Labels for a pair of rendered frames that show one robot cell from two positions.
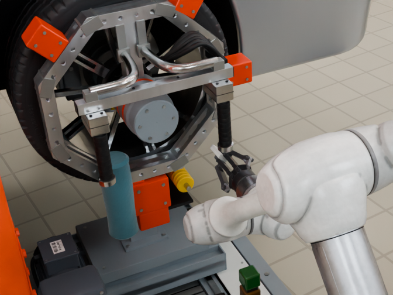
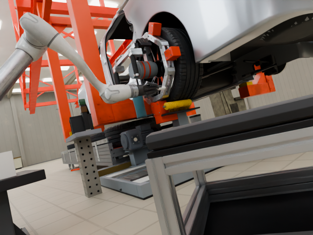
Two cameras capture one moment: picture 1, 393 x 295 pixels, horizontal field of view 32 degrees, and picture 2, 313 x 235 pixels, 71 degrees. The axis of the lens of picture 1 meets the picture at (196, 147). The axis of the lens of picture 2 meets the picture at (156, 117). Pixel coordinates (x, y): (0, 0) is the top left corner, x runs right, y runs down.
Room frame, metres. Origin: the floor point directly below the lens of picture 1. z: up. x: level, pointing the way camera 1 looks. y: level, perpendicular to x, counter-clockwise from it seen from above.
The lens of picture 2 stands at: (1.38, -1.58, 0.34)
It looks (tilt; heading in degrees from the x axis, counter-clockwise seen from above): 4 degrees up; 79
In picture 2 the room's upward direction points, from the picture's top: 14 degrees counter-clockwise
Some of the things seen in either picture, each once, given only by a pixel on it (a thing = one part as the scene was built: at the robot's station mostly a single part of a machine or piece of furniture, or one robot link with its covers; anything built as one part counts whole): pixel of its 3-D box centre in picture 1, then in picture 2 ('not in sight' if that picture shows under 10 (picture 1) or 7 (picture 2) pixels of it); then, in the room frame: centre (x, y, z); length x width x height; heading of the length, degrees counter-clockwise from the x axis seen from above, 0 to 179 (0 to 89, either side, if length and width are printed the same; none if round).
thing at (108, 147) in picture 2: not in sight; (84, 153); (0.88, 1.71, 0.28); 2.47 x 0.09 x 0.22; 111
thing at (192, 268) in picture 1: (142, 253); not in sight; (1.92, 0.22, 0.13); 0.50 x 0.36 x 0.10; 111
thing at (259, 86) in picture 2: not in sight; (253, 84); (3.53, 1.38, 0.69); 0.52 x 0.17 x 0.35; 21
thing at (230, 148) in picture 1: (224, 123); (134, 65); (1.61, -0.08, 0.83); 0.04 x 0.04 x 0.16
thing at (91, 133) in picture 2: not in sight; (82, 135); (1.13, 0.08, 0.44); 0.43 x 0.17 x 0.03; 111
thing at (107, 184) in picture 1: (103, 157); (118, 80); (1.48, 0.24, 0.83); 0.04 x 0.04 x 0.16
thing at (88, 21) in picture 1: (135, 95); (150, 69); (1.76, 0.16, 0.85); 0.54 x 0.07 x 0.54; 111
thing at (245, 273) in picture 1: (249, 277); (81, 102); (1.20, -0.10, 0.64); 0.04 x 0.04 x 0.04; 21
